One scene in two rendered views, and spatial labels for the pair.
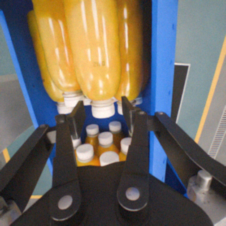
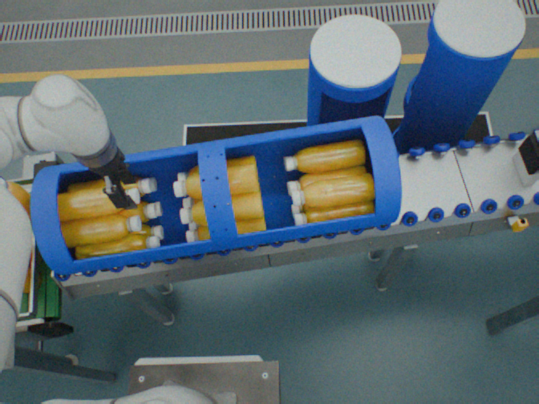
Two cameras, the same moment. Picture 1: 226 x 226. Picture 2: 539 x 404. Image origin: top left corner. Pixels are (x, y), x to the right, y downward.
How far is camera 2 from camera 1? 1.15 m
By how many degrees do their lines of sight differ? 29
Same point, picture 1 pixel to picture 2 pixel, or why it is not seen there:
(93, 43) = (90, 196)
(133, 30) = (89, 183)
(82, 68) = (102, 203)
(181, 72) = (200, 135)
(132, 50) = (100, 183)
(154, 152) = (150, 156)
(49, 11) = (76, 228)
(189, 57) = (176, 127)
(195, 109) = (284, 87)
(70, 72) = (111, 218)
